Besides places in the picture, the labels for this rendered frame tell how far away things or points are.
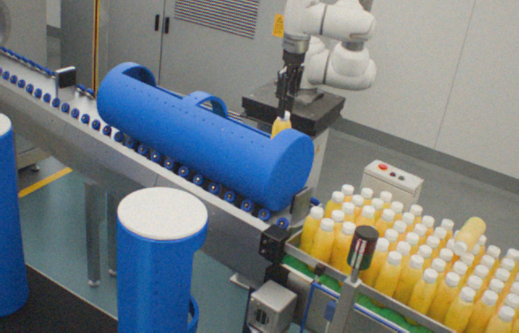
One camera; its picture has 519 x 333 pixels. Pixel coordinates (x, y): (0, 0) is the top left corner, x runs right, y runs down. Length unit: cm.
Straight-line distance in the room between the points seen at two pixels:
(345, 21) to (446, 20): 281
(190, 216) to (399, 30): 322
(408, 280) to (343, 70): 109
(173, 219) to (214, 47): 229
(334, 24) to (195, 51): 228
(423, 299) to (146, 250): 81
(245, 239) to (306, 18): 78
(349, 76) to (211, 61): 163
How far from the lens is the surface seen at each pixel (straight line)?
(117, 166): 236
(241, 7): 369
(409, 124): 480
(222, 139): 191
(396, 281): 170
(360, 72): 246
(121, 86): 225
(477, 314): 167
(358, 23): 177
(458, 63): 458
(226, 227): 202
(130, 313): 188
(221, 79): 389
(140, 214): 173
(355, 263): 142
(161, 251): 167
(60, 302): 274
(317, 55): 247
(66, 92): 276
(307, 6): 178
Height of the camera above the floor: 201
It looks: 28 degrees down
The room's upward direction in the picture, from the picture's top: 9 degrees clockwise
